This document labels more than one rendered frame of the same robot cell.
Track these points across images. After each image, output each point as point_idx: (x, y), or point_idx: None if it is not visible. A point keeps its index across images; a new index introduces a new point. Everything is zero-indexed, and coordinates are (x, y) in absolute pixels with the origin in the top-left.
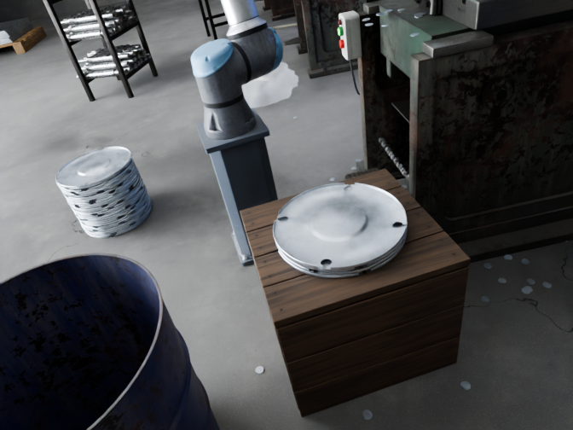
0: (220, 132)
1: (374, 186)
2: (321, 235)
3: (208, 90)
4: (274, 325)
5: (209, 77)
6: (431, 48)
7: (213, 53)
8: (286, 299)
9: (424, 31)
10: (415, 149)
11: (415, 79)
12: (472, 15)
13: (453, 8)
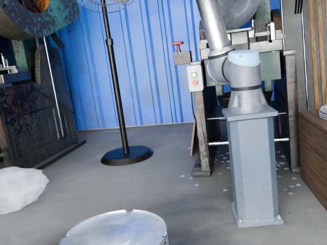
0: (266, 104)
1: (315, 112)
2: None
3: (259, 75)
4: None
5: (259, 64)
6: (294, 50)
7: (255, 50)
8: None
9: (270, 52)
10: (296, 100)
11: (293, 64)
12: (279, 44)
13: (260, 47)
